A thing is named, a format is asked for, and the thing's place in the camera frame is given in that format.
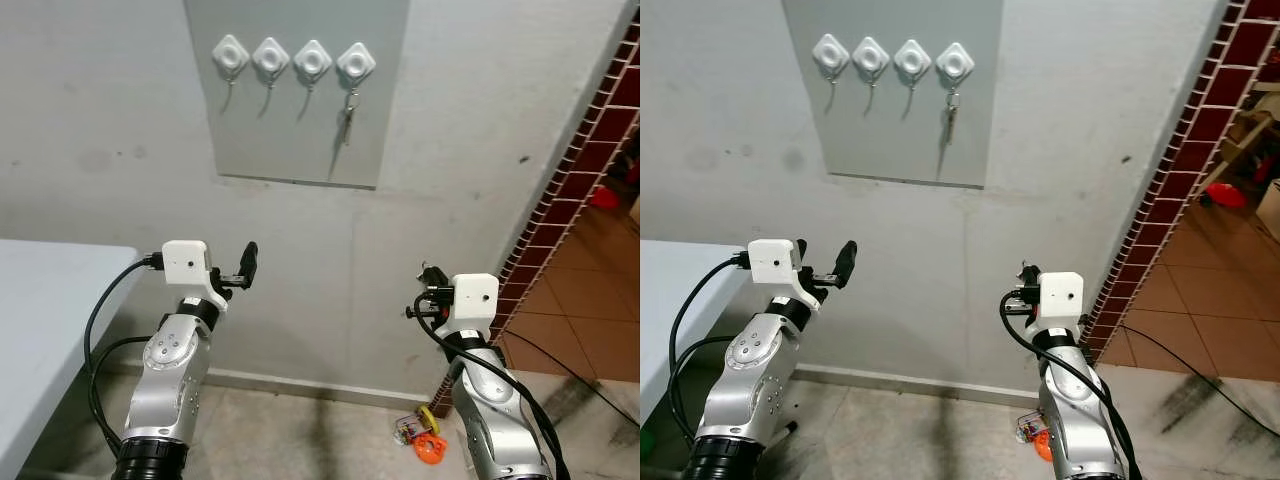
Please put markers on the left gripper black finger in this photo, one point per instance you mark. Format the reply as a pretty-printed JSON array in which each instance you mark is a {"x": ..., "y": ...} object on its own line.
[
  {"x": 847, "y": 264},
  {"x": 249, "y": 264}
]

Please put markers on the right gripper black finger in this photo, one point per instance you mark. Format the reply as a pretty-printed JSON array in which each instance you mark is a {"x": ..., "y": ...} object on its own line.
[
  {"x": 435, "y": 275},
  {"x": 1026, "y": 274}
]

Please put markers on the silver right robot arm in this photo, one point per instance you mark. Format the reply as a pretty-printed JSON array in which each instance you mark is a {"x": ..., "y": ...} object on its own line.
[
  {"x": 500, "y": 420},
  {"x": 1080, "y": 420}
]

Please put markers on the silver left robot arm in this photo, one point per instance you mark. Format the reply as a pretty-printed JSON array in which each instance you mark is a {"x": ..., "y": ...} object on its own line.
[
  {"x": 745, "y": 390},
  {"x": 165, "y": 390}
]

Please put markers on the white baseboard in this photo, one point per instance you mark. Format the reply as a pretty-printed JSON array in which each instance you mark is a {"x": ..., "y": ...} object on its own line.
[
  {"x": 290, "y": 385},
  {"x": 900, "y": 382}
]

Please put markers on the orange plastic toy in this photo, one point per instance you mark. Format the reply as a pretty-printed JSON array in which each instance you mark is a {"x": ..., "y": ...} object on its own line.
[
  {"x": 431, "y": 447},
  {"x": 1044, "y": 445}
]

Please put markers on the white table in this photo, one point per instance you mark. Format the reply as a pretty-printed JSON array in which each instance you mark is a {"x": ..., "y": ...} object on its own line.
[
  {"x": 40, "y": 300},
  {"x": 665, "y": 300}
]

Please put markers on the red round object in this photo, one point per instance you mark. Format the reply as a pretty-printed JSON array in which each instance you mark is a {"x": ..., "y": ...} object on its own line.
[
  {"x": 604, "y": 197},
  {"x": 1226, "y": 195}
]

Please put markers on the green plastic object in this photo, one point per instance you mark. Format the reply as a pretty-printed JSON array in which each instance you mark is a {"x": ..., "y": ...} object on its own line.
[{"x": 650, "y": 450}]

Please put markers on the brown cardboard box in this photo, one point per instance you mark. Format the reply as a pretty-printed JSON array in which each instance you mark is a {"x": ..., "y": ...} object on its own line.
[{"x": 1270, "y": 210}]

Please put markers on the wooden furniture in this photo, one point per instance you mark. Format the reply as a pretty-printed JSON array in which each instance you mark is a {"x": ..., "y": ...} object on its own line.
[{"x": 1250, "y": 135}]

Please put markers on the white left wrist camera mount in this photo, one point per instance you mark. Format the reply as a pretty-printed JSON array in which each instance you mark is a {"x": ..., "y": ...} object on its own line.
[
  {"x": 185, "y": 262},
  {"x": 772, "y": 260}
]

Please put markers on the grey wall panel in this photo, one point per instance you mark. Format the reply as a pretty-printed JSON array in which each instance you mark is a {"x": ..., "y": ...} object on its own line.
[
  {"x": 290, "y": 140},
  {"x": 890, "y": 140}
]

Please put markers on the dark red tiled wall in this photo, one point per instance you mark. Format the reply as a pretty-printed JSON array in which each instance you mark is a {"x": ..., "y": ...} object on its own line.
[
  {"x": 575, "y": 170},
  {"x": 1200, "y": 130}
]

